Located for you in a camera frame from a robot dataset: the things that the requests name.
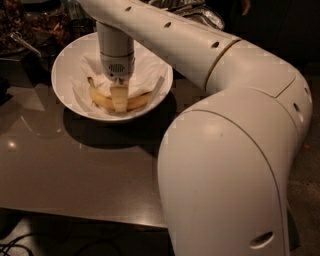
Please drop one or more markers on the white bowl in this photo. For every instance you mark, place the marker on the white bowl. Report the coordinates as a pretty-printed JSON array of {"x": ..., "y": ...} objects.
[{"x": 66, "y": 66}]

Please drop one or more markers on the silver insulated lunch bag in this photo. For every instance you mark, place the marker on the silver insulated lunch bag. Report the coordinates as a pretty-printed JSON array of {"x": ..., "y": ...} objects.
[{"x": 195, "y": 10}]

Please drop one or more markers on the metal spoon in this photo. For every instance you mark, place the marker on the metal spoon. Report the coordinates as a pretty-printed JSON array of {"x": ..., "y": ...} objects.
[{"x": 16, "y": 37}]

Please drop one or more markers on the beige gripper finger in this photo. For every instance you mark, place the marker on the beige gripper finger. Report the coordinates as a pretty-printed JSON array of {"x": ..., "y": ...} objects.
[{"x": 119, "y": 95}]

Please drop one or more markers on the white paper napkin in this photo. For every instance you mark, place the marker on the white paper napkin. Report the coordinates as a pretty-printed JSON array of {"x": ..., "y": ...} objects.
[{"x": 150, "y": 83}]

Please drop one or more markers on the dark snack container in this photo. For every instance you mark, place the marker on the dark snack container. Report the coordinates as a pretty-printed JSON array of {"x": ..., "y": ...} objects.
[{"x": 50, "y": 17}]

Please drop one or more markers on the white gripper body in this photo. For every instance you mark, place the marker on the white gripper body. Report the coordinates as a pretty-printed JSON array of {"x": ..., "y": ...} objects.
[{"x": 117, "y": 67}]

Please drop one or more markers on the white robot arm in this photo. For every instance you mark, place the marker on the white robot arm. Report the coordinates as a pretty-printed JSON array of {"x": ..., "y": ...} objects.
[{"x": 224, "y": 162}]

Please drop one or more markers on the yellow banana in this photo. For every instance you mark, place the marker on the yellow banana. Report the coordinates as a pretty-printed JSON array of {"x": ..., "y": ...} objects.
[{"x": 100, "y": 99}]

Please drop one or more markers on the glass jar with snacks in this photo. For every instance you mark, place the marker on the glass jar with snacks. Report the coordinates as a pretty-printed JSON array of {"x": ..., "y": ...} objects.
[{"x": 13, "y": 20}]

